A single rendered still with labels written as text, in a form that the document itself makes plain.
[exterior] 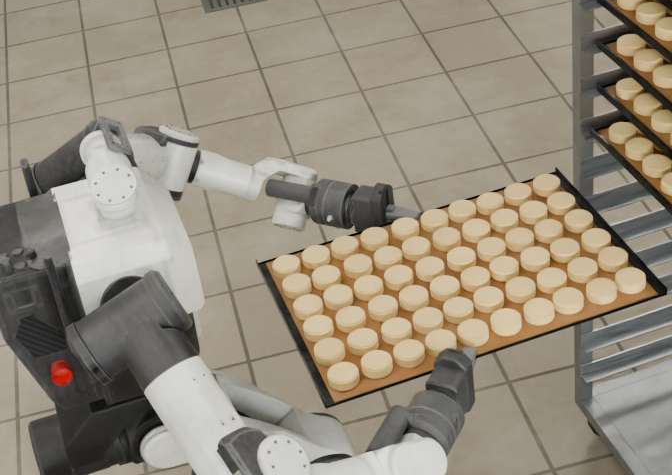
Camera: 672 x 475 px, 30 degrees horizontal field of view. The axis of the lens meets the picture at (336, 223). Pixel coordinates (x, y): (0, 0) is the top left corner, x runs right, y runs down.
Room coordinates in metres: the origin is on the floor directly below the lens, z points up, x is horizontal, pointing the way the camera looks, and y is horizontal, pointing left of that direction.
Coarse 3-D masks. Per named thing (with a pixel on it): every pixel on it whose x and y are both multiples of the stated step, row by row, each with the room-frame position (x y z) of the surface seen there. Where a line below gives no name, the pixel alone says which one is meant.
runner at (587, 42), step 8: (624, 24) 1.99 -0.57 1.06; (592, 32) 1.97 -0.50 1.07; (600, 32) 1.97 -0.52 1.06; (608, 32) 1.98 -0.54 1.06; (616, 32) 1.98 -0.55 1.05; (624, 32) 1.99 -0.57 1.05; (632, 32) 1.99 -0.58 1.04; (584, 40) 1.97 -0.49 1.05; (592, 40) 1.97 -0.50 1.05; (600, 40) 1.97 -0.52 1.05; (608, 40) 1.98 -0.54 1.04; (584, 48) 1.96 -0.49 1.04; (592, 48) 1.96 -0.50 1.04
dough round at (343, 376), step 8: (336, 368) 1.47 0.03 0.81; (344, 368) 1.47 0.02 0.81; (352, 368) 1.47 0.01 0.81; (328, 376) 1.46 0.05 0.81; (336, 376) 1.46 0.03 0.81; (344, 376) 1.45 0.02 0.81; (352, 376) 1.45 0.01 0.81; (336, 384) 1.44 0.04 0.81; (344, 384) 1.44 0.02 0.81; (352, 384) 1.44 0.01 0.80
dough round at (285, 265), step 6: (282, 258) 1.78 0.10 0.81; (288, 258) 1.78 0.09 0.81; (294, 258) 1.77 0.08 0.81; (276, 264) 1.76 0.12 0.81; (282, 264) 1.76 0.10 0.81; (288, 264) 1.76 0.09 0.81; (294, 264) 1.76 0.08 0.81; (300, 264) 1.77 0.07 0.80; (276, 270) 1.75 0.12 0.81; (282, 270) 1.75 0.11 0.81; (288, 270) 1.74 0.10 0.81; (294, 270) 1.75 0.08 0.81; (300, 270) 1.76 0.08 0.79; (276, 276) 1.75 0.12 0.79; (282, 276) 1.74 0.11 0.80
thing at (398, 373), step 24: (480, 216) 1.84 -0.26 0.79; (552, 216) 1.81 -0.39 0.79; (360, 240) 1.82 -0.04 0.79; (432, 240) 1.79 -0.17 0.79; (504, 240) 1.76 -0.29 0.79; (576, 240) 1.73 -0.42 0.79; (336, 264) 1.76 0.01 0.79; (408, 264) 1.73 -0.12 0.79; (480, 264) 1.70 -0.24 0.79; (552, 264) 1.67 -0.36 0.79; (312, 288) 1.71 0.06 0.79; (384, 288) 1.68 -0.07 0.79; (504, 288) 1.63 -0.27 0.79; (576, 288) 1.60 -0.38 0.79; (648, 288) 1.57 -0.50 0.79; (336, 312) 1.63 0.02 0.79; (408, 312) 1.61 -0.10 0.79; (480, 312) 1.58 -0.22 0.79; (600, 312) 1.53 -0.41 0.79; (336, 336) 1.57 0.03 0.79; (456, 336) 1.53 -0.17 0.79; (504, 336) 1.51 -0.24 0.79; (528, 336) 1.50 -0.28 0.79; (360, 360) 1.51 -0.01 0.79; (432, 360) 1.48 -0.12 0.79; (360, 384) 1.45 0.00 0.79; (384, 384) 1.44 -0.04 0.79
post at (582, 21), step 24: (576, 0) 1.98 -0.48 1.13; (576, 24) 1.98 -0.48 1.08; (576, 48) 1.98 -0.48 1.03; (576, 72) 1.98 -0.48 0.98; (576, 96) 1.98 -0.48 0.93; (576, 120) 1.98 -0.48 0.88; (576, 144) 1.98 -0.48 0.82; (576, 168) 1.98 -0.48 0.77; (576, 336) 1.98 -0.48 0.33; (576, 360) 1.99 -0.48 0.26; (576, 384) 1.99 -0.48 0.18
